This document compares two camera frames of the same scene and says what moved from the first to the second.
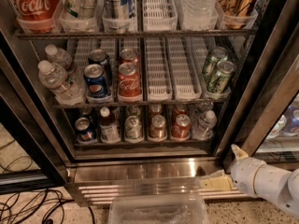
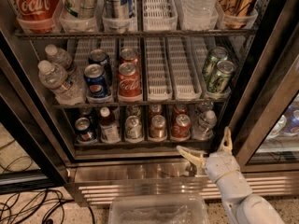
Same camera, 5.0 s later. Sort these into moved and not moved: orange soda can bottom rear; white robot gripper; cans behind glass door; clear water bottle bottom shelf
Moved: white robot gripper
Not moved: orange soda can bottom rear; clear water bottle bottom shelf; cans behind glass door
